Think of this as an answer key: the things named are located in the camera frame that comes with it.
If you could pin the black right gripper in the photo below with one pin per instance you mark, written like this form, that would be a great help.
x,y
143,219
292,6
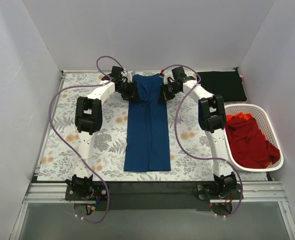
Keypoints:
x,y
166,92

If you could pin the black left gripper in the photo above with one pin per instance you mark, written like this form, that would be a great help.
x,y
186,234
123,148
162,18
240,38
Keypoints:
x,y
131,91

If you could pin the blue t shirt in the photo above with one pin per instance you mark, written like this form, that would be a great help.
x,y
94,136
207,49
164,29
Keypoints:
x,y
148,144

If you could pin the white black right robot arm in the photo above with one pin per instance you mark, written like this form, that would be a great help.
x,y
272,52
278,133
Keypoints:
x,y
211,119

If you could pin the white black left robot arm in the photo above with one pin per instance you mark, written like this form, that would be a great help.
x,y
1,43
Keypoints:
x,y
89,120

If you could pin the folded black t shirt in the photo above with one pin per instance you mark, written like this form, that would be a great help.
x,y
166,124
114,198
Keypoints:
x,y
228,84

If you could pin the orange t shirt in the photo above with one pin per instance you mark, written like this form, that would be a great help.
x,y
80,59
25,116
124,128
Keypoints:
x,y
242,115

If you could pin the white perforated laundry basket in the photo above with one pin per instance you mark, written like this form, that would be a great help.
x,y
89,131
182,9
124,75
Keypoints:
x,y
252,144

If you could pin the red t shirt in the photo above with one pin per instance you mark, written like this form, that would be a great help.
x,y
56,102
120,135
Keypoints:
x,y
252,142

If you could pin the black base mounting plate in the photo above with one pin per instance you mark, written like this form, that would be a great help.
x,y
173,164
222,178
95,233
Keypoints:
x,y
149,195

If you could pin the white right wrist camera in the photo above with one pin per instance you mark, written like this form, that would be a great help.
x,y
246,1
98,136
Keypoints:
x,y
166,76

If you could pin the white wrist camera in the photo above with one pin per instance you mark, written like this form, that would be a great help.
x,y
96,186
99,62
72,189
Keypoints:
x,y
166,76
127,76

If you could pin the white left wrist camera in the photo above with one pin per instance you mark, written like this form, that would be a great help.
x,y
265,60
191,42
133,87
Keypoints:
x,y
127,76

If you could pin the aluminium frame rail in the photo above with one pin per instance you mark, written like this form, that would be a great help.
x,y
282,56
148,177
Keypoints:
x,y
253,191

